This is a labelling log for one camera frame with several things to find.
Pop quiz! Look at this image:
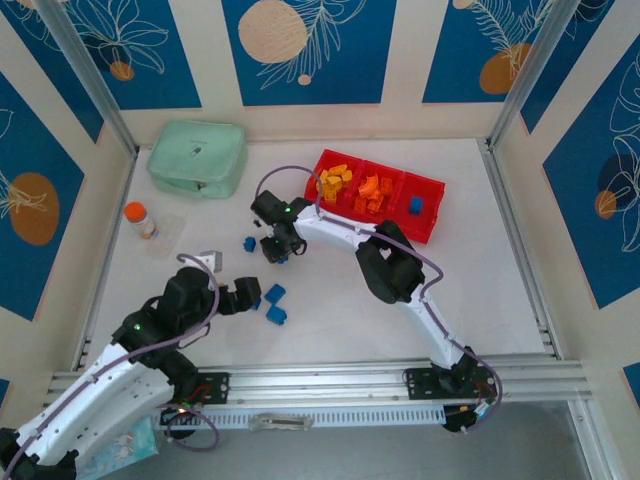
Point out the clear plastic tray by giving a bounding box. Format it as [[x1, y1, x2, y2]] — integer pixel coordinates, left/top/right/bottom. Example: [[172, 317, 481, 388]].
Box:
[[144, 213, 187, 260]]

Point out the mint green zip pouch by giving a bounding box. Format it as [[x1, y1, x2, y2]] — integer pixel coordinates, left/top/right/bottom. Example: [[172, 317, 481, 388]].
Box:
[[146, 118, 250, 201]]

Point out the orange-capped white bottle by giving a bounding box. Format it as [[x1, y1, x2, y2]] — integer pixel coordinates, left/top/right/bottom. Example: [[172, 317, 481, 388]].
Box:
[[123, 201, 160, 240]]

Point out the red three-compartment bin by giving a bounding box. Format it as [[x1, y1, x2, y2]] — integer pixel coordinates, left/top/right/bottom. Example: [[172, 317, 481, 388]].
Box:
[[303, 148, 447, 246]]

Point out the clear plastic tool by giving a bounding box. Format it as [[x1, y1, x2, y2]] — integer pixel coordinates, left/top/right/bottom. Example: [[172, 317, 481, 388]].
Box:
[[248, 412, 314, 432]]

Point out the printed tissue pack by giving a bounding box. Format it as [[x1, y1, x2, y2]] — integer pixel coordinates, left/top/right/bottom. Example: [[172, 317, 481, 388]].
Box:
[[74, 417, 160, 476]]

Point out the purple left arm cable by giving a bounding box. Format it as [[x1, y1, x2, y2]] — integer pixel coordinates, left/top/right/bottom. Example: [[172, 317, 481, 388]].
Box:
[[2, 253, 221, 474]]

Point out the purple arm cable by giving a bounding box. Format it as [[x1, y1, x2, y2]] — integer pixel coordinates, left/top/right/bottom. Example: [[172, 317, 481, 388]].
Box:
[[2, 253, 221, 474], [255, 165, 504, 434]]

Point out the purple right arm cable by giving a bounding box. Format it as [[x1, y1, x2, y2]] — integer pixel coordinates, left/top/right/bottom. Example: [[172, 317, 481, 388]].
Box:
[[255, 165, 504, 434]]

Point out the black left mount plate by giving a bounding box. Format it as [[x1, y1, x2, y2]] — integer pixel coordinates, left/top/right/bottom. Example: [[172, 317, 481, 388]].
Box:
[[197, 370, 232, 404]]

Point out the black mount plate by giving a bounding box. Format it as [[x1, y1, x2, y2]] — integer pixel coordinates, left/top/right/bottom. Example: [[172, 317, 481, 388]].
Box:
[[197, 370, 232, 404], [403, 367, 501, 402]]

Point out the aluminium side rail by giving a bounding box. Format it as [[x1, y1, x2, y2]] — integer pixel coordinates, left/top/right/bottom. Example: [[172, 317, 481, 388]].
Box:
[[73, 152, 139, 371], [479, 139, 564, 359]]

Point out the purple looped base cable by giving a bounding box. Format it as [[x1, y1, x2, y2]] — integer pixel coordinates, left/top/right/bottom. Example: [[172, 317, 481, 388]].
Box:
[[162, 407, 220, 451]]

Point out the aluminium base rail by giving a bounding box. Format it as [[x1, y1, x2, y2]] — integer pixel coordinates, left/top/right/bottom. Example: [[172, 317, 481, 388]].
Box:
[[49, 357, 586, 406]]

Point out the white slotted cable duct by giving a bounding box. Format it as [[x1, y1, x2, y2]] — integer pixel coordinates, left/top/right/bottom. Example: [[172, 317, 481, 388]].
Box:
[[154, 404, 446, 429]]

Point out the black right mount plate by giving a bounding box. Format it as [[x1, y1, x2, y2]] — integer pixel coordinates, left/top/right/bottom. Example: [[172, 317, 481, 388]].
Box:
[[403, 367, 501, 402]]

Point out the aluminium frame post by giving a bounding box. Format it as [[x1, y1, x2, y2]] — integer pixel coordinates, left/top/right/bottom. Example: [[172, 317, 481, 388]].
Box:
[[491, 0, 592, 150], [33, 0, 140, 157]]

